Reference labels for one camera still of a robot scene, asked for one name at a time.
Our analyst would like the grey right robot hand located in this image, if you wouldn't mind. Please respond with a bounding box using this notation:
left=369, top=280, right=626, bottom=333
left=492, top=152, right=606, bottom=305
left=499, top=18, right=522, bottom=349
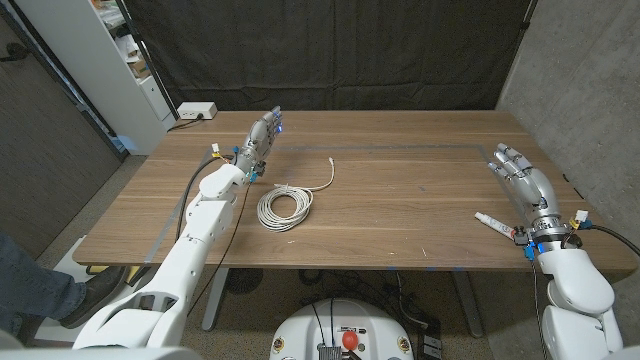
left=487, top=142, right=571, bottom=242

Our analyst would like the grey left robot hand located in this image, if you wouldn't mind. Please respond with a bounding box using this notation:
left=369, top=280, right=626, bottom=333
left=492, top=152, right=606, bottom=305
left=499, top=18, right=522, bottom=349
left=234, top=105, right=285, bottom=176

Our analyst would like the white toothpaste tube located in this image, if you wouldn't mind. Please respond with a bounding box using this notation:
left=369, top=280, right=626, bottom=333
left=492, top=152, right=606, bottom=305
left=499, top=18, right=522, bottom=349
left=473, top=211, right=517, bottom=241

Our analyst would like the white power strip box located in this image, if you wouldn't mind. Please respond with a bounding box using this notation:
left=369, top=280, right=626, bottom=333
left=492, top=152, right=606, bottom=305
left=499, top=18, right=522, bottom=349
left=177, top=101, right=219, bottom=121

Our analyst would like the black backdrop curtain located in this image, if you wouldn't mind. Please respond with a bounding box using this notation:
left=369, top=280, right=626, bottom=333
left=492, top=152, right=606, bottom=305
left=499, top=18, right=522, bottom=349
left=122, top=0, right=539, bottom=113

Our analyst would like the wooden panel with metal strip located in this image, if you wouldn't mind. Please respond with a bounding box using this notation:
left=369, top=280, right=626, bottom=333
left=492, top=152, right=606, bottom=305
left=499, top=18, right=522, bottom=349
left=143, top=143, right=527, bottom=264

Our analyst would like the grey table leg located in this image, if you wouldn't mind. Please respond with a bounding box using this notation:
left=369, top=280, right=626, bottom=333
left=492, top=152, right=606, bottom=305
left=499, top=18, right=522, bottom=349
left=201, top=267, right=231, bottom=333
left=451, top=269, right=485, bottom=339

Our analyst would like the black round grille object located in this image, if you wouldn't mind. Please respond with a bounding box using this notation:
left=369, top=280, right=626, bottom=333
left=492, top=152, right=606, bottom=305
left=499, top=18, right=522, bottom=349
left=224, top=268, right=265, bottom=296

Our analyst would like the black backdrop stand pole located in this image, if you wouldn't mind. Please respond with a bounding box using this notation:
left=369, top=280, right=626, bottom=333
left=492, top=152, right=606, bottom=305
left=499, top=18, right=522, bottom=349
left=516, top=0, right=539, bottom=32
left=113, top=0, right=181, bottom=122

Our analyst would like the brown cardboard box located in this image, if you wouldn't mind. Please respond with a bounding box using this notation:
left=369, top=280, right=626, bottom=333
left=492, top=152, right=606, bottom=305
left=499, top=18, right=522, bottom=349
left=126, top=58, right=152, bottom=80

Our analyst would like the white shelf cabinet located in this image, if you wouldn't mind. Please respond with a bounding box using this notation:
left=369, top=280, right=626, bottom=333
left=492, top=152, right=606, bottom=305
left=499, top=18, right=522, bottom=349
left=14, top=0, right=178, bottom=156

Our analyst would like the black floor power strip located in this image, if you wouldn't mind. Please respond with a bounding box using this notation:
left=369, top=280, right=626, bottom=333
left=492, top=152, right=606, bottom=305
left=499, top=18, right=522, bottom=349
left=416, top=319, right=444, bottom=360

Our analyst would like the white robot torso base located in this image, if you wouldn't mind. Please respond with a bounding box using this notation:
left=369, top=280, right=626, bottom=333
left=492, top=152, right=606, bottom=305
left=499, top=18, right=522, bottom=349
left=269, top=298, right=416, bottom=360

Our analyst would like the person's black shoe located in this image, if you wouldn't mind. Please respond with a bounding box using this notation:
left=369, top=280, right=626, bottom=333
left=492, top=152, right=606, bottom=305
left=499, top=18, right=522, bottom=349
left=59, top=265, right=129, bottom=330

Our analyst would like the person's leg in jeans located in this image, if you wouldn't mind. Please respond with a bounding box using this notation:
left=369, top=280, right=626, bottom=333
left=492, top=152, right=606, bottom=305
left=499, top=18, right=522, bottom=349
left=0, top=231, right=89, bottom=337

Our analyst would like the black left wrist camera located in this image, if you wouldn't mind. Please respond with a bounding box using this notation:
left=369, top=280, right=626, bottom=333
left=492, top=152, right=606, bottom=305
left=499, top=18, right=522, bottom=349
left=248, top=160, right=268, bottom=185

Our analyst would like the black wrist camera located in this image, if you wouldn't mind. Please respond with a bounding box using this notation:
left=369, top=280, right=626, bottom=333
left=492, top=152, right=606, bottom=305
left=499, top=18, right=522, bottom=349
left=248, top=160, right=268, bottom=185
left=513, top=225, right=541, bottom=263

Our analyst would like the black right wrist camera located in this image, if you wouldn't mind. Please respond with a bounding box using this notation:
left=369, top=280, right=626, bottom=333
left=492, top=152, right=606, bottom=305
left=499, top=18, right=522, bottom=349
left=513, top=225, right=541, bottom=263

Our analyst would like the white coiled ethernet cable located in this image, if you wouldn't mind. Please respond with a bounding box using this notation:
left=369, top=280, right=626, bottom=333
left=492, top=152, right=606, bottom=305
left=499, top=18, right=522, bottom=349
left=256, top=156, right=336, bottom=234

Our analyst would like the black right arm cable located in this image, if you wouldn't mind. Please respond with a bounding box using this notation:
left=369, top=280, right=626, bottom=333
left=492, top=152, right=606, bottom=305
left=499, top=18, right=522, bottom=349
left=560, top=224, right=640, bottom=259

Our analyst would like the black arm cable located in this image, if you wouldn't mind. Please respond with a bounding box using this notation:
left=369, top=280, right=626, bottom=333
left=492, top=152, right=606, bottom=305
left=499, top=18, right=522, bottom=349
left=174, top=154, right=237, bottom=242
left=560, top=224, right=640, bottom=259

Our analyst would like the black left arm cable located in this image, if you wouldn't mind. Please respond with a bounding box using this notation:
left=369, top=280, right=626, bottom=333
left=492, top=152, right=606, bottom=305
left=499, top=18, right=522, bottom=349
left=174, top=154, right=237, bottom=242

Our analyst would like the black door handle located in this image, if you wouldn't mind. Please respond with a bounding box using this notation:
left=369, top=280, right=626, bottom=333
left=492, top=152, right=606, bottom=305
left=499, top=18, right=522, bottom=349
left=0, top=41, right=31, bottom=64

